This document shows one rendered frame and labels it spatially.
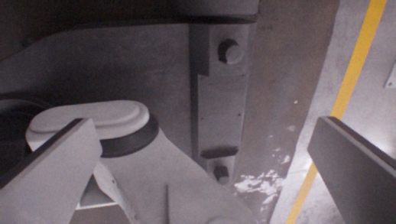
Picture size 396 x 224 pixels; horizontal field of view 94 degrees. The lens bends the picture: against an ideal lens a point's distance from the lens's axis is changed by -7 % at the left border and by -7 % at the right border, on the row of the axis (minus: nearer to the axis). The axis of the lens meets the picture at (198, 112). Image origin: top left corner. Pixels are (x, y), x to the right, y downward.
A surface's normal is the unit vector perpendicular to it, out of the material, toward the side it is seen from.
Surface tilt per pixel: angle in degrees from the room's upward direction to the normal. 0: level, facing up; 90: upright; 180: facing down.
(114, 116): 90
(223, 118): 0
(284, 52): 0
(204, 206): 115
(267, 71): 0
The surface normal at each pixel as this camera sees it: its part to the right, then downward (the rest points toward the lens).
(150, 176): -0.01, -0.86
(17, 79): 0.19, 0.50
